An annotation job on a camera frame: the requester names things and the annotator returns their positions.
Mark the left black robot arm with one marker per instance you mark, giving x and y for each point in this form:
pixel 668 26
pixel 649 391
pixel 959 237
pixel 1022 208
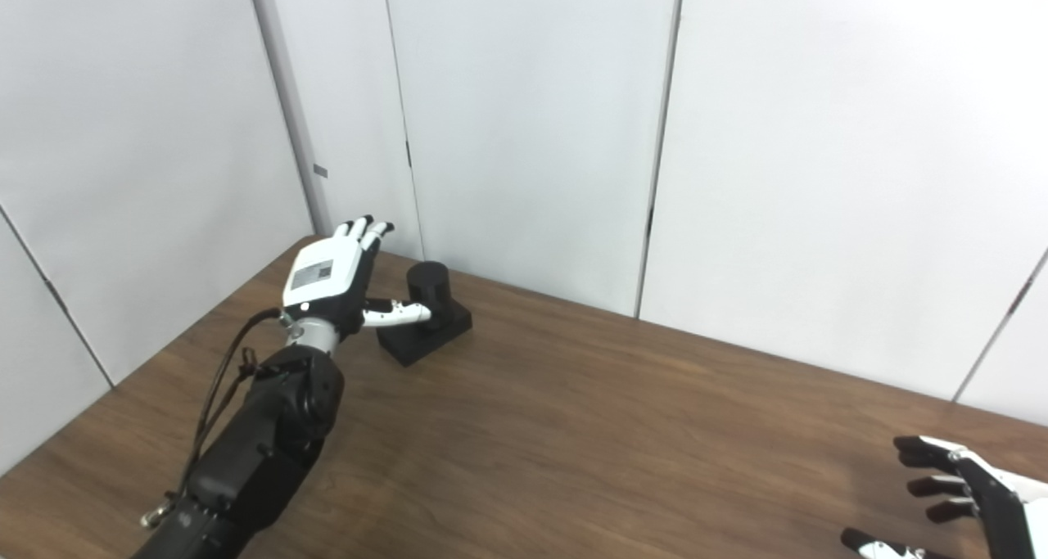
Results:
pixel 262 444

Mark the black peg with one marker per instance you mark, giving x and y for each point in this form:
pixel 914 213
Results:
pixel 430 330

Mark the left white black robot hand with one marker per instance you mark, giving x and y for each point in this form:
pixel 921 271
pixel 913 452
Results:
pixel 323 277

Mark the grey wall post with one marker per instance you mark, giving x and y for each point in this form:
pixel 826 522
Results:
pixel 286 92

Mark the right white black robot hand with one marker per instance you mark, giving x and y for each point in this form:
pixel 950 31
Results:
pixel 1007 510

